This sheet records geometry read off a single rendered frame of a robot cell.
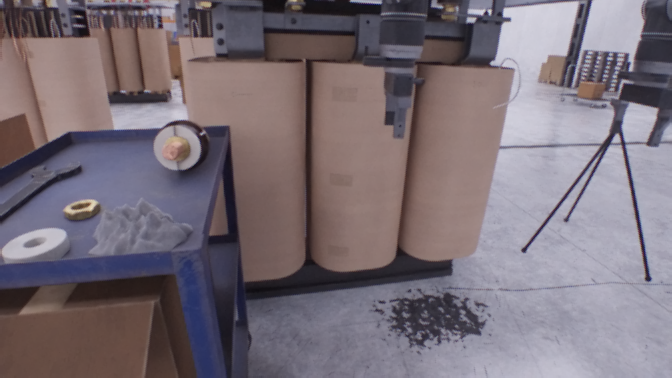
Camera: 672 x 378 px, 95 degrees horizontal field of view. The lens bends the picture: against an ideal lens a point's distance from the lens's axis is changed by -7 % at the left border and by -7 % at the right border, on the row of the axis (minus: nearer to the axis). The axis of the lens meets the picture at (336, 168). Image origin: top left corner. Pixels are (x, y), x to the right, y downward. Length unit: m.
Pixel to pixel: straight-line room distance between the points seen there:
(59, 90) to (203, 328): 2.81
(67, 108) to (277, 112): 2.28
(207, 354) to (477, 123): 1.22
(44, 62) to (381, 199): 2.65
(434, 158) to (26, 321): 1.28
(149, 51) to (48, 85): 3.77
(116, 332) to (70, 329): 0.06
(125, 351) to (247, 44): 0.93
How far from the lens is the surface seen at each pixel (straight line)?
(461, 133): 1.41
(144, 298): 0.54
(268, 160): 1.21
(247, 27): 1.18
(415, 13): 0.82
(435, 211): 1.51
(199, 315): 0.51
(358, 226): 1.39
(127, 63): 6.96
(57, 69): 3.18
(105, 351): 0.52
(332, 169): 1.28
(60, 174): 0.86
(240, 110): 1.17
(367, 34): 1.23
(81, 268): 0.50
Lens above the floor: 1.15
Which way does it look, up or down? 21 degrees down
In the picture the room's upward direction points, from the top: 2 degrees clockwise
